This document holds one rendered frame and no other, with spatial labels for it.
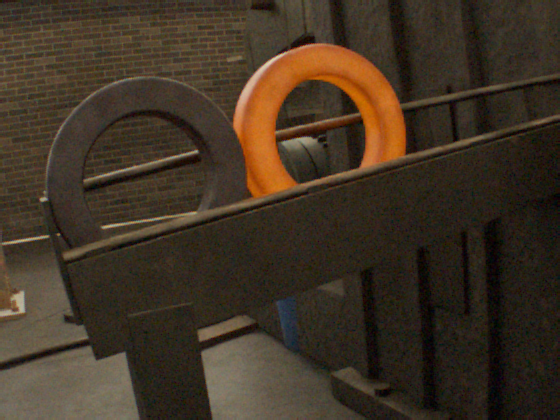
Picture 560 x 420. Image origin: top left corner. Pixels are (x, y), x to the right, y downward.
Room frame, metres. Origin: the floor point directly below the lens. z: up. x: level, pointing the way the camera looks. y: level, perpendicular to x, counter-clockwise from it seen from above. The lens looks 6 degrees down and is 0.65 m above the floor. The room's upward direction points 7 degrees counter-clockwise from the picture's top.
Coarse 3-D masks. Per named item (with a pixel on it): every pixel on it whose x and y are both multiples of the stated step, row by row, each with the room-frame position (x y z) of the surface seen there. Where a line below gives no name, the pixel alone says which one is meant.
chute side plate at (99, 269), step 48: (528, 144) 0.67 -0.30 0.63; (336, 192) 0.56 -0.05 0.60; (384, 192) 0.58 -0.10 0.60; (432, 192) 0.60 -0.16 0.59; (480, 192) 0.63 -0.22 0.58; (528, 192) 0.67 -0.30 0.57; (192, 240) 0.50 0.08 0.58; (240, 240) 0.52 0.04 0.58; (288, 240) 0.54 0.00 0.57; (336, 240) 0.56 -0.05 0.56; (384, 240) 0.58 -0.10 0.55; (432, 240) 0.60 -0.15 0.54; (96, 288) 0.46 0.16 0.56; (144, 288) 0.48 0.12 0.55; (192, 288) 0.50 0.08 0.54; (240, 288) 0.52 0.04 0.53; (288, 288) 0.53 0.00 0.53; (96, 336) 0.46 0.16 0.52
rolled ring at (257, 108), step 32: (288, 64) 0.57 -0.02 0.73; (320, 64) 0.59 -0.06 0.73; (352, 64) 0.60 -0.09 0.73; (256, 96) 0.56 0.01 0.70; (352, 96) 0.63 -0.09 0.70; (384, 96) 0.62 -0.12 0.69; (256, 128) 0.56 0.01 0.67; (384, 128) 0.61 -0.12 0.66; (256, 160) 0.55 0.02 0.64; (384, 160) 0.61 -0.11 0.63; (256, 192) 0.57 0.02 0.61
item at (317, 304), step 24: (288, 144) 1.93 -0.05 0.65; (312, 144) 1.97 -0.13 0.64; (288, 168) 1.87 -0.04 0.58; (312, 168) 1.88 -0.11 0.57; (336, 288) 1.61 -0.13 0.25; (264, 312) 2.05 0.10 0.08; (312, 312) 1.71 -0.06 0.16; (336, 312) 1.57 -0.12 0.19; (312, 336) 1.72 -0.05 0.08; (336, 336) 1.58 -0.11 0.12; (336, 360) 1.60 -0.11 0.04
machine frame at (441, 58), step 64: (320, 0) 1.36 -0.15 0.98; (384, 0) 1.13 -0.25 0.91; (448, 0) 0.97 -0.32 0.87; (512, 0) 0.87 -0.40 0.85; (384, 64) 1.16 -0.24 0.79; (448, 64) 1.03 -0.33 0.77; (512, 64) 0.89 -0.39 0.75; (448, 128) 1.04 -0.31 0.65; (448, 256) 1.07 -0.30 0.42; (512, 256) 0.92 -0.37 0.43; (384, 320) 1.30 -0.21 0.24; (448, 320) 1.09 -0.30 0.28; (512, 320) 0.93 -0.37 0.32; (384, 384) 1.27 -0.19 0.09; (448, 384) 1.09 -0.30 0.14; (512, 384) 0.93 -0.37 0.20
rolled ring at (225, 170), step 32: (96, 96) 0.50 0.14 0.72; (128, 96) 0.51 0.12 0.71; (160, 96) 0.52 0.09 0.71; (192, 96) 0.53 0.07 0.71; (64, 128) 0.48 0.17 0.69; (96, 128) 0.50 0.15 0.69; (192, 128) 0.53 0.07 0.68; (224, 128) 0.54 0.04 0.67; (64, 160) 0.48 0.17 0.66; (224, 160) 0.54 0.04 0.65; (64, 192) 0.48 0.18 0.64; (224, 192) 0.54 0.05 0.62; (64, 224) 0.48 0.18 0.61; (96, 224) 0.49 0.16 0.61
